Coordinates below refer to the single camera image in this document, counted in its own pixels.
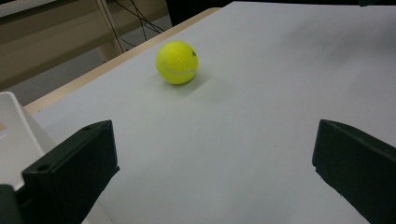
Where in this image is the white foam board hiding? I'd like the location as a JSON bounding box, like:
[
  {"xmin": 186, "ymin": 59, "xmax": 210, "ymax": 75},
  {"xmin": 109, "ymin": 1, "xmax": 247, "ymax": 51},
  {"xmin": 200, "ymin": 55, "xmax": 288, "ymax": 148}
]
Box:
[{"xmin": 32, "ymin": 1, "xmax": 396, "ymax": 224}]

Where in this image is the white plastic tray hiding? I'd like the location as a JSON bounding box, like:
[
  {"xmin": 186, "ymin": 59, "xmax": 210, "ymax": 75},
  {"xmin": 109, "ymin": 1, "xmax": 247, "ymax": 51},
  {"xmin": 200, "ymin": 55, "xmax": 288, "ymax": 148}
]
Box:
[{"xmin": 0, "ymin": 91, "xmax": 117, "ymax": 224}]

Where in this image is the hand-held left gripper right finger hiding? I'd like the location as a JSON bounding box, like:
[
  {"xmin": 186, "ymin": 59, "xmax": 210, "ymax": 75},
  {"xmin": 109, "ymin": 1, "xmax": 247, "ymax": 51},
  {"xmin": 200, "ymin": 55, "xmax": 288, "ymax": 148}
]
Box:
[{"xmin": 311, "ymin": 119, "xmax": 396, "ymax": 224}]

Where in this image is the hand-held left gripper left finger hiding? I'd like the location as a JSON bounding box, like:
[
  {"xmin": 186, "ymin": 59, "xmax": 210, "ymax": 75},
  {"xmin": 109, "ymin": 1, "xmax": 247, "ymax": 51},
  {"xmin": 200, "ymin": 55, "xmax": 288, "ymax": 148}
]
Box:
[{"xmin": 21, "ymin": 119, "xmax": 120, "ymax": 224}]

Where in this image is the beige wooden bench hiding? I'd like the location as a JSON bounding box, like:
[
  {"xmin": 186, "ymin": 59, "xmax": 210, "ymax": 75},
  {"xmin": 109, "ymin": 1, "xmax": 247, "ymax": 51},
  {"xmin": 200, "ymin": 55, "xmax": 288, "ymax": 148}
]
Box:
[{"xmin": 0, "ymin": 0, "xmax": 173, "ymax": 91}]

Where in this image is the black cable bundle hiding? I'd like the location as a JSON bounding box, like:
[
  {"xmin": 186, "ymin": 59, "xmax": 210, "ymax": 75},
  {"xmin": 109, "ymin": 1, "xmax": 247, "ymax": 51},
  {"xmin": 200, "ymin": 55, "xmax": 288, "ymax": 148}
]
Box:
[{"xmin": 111, "ymin": 0, "xmax": 166, "ymax": 49}]

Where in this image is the yellow tennis ball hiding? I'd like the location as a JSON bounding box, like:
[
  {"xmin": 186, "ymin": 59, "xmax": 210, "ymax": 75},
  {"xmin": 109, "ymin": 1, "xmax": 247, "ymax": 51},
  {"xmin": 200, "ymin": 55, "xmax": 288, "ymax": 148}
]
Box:
[{"xmin": 155, "ymin": 40, "xmax": 199, "ymax": 86}]

